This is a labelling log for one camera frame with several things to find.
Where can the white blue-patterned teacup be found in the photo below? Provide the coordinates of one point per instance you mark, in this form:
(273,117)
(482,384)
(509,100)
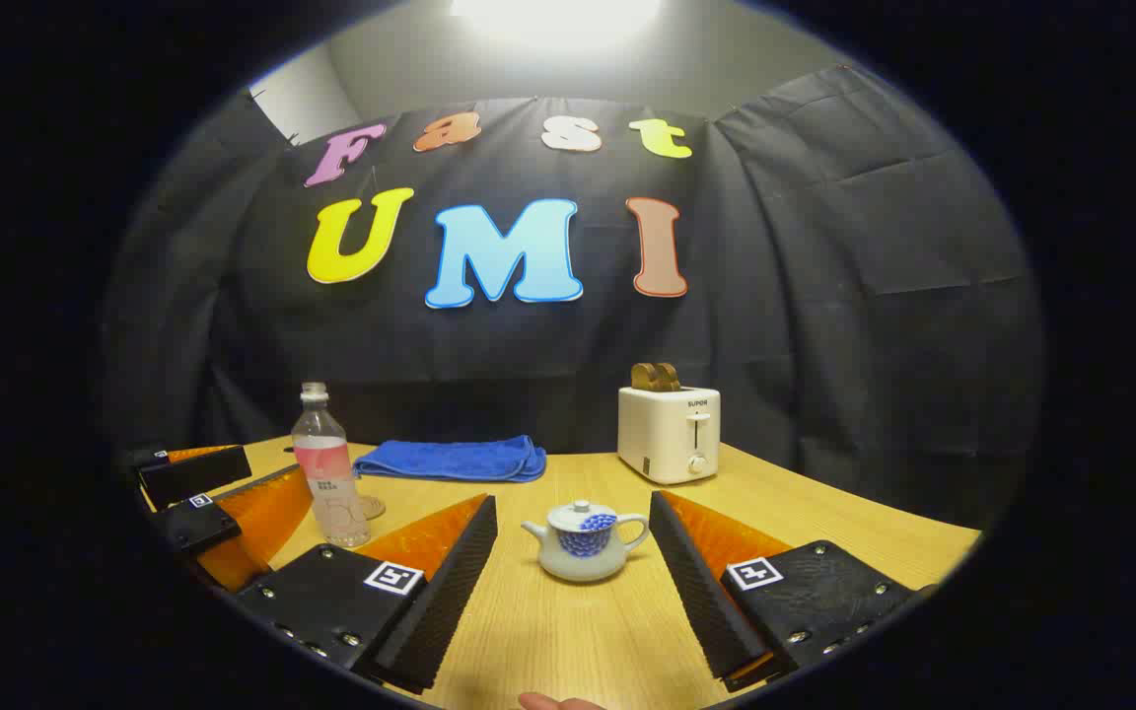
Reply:
(583,557)

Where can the black backdrop cloth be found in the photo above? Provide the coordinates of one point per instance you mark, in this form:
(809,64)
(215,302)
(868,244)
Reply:
(824,296)

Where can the blue folded towel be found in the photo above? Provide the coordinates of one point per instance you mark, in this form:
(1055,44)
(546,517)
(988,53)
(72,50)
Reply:
(455,459)

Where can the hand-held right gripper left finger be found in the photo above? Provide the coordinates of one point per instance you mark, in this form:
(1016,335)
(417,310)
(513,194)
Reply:
(440,602)

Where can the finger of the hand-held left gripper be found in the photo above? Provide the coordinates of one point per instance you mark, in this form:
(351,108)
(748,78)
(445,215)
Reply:
(198,478)
(198,525)

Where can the round wooden coaster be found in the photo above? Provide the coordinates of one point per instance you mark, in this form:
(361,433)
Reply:
(378,509)

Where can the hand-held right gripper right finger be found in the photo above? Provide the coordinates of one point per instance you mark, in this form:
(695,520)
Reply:
(706,602)

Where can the brown bread slice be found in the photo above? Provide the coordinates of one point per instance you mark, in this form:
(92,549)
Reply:
(641,378)
(670,378)

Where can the clear plastic water bottle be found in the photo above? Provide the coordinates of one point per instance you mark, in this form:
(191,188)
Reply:
(331,493)

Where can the white toaster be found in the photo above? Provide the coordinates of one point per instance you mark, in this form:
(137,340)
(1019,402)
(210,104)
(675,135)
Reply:
(662,439)

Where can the ceiling light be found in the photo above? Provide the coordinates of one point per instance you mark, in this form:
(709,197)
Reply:
(558,15)

